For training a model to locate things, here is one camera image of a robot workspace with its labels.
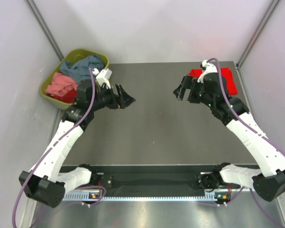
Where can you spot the dark red t-shirt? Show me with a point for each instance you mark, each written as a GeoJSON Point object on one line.
{"type": "Point", "coordinates": [68, 98]}

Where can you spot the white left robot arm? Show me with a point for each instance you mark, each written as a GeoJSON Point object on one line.
{"type": "Point", "coordinates": [45, 183]}

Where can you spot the pink t-shirt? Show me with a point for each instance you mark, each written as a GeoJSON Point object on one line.
{"type": "Point", "coordinates": [61, 85]}

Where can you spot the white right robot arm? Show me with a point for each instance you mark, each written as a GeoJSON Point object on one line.
{"type": "Point", "coordinates": [210, 89]}

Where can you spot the bright red t-shirt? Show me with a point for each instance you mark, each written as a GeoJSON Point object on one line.
{"type": "Point", "coordinates": [226, 73]}

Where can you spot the green plastic laundry bin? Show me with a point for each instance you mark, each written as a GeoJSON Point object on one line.
{"type": "Point", "coordinates": [73, 57]}

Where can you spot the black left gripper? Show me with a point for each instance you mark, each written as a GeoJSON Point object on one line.
{"type": "Point", "coordinates": [125, 99]}

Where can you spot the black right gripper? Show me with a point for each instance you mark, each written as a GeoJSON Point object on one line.
{"type": "Point", "coordinates": [187, 83]}

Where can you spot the blue-grey t-shirt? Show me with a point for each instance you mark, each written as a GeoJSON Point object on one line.
{"type": "Point", "coordinates": [80, 70]}

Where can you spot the left aluminium corner post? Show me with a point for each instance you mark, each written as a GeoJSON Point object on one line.
{"type": "Point", "coordinates": [44, 27]}

